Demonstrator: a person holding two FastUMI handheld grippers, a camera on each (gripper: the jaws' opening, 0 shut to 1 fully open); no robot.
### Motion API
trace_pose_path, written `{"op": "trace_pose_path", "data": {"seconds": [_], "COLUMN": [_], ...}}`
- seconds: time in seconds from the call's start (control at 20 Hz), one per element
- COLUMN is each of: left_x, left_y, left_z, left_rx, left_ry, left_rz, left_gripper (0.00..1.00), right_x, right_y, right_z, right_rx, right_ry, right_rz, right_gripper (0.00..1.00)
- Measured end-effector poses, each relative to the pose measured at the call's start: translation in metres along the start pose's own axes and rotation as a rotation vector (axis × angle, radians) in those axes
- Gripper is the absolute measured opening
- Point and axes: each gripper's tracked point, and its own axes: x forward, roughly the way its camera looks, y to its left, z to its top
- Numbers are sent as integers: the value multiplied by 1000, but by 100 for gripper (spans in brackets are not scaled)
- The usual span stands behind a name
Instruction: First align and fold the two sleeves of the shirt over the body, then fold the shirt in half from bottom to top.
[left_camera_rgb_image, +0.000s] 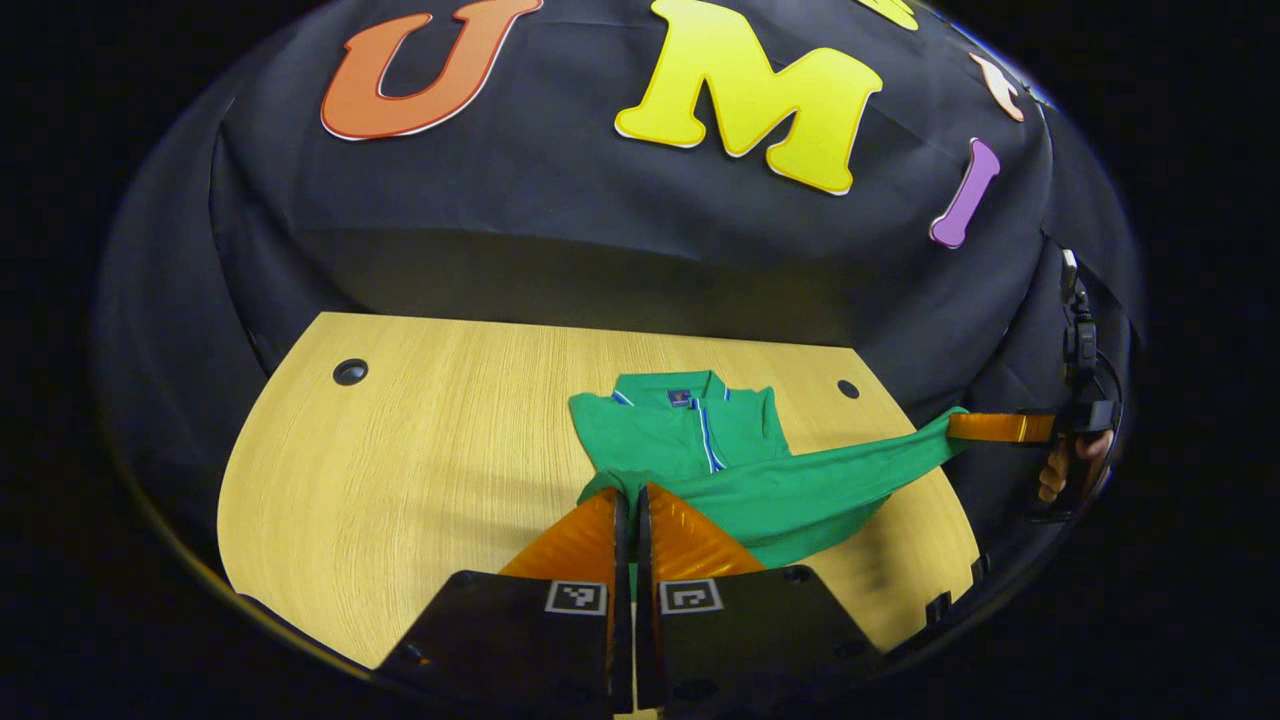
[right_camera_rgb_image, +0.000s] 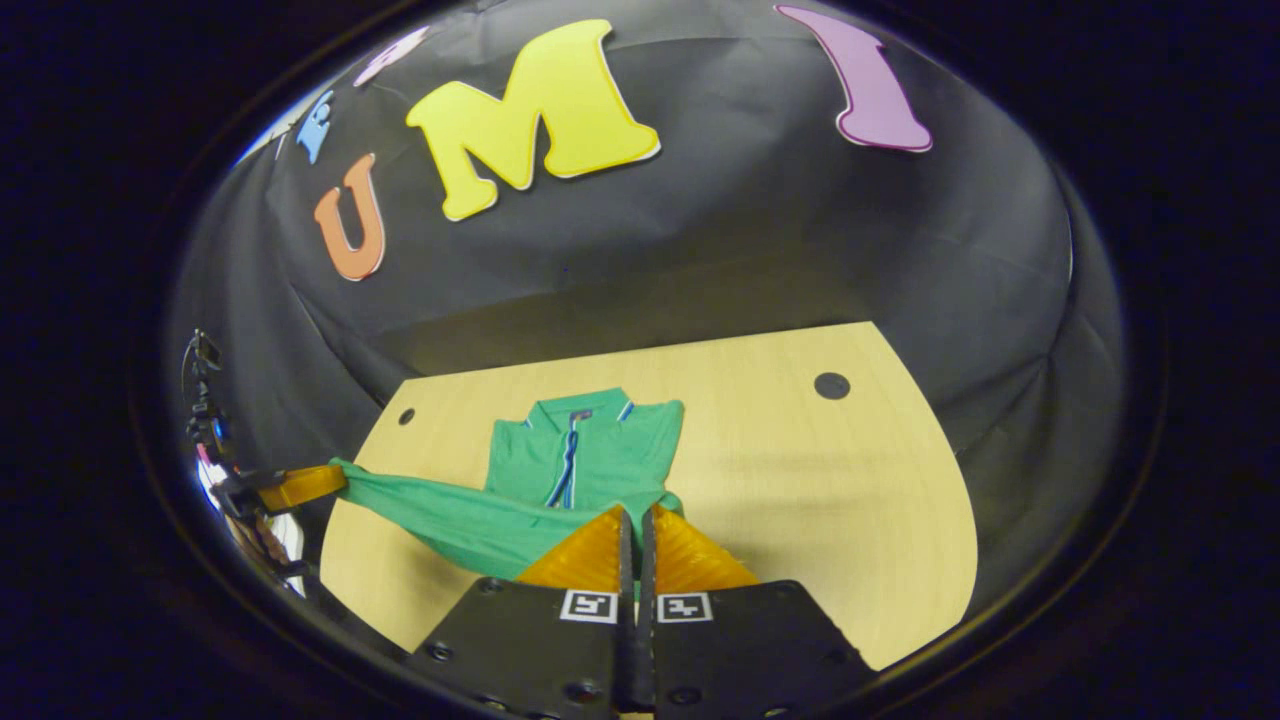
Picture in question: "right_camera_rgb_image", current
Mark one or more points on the black round table cap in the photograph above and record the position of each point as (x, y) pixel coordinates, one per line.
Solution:
(831, 385)

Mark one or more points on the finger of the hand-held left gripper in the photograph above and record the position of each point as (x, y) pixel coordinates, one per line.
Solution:
(300, 487)

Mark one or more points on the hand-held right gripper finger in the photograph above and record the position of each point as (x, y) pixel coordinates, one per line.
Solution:
(628, 580)
(648, 580)

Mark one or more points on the black camera stand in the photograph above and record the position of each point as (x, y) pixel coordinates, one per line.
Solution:
(207, 420)

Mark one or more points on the black backdrop cloth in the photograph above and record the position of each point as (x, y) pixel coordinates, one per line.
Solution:
(750, 230)

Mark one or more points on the green T-shirt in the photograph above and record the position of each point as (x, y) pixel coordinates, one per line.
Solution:
(610, 450)

